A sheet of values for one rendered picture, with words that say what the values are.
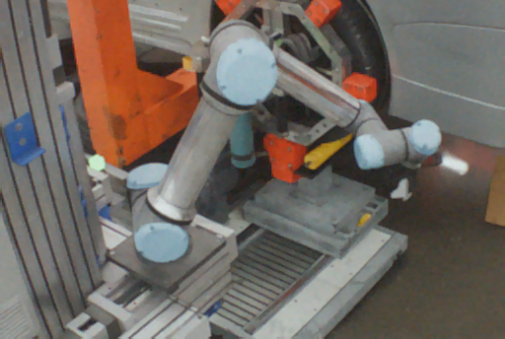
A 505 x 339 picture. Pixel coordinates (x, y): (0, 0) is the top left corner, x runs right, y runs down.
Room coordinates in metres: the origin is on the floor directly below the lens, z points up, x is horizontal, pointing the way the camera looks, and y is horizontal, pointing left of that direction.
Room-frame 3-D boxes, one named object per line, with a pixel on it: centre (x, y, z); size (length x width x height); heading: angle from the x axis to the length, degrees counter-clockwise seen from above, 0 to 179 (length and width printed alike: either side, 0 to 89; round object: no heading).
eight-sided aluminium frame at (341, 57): (2.32, -0.13, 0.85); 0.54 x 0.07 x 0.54; 48
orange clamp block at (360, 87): (2.12, -0.37, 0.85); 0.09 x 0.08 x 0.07; 48
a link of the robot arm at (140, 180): (1.41, 0.24, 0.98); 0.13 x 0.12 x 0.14; 8
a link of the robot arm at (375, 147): (1.38, -0.29, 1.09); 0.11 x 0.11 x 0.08; 8
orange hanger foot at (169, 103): (2.63, 0.27, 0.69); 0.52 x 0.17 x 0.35; 138
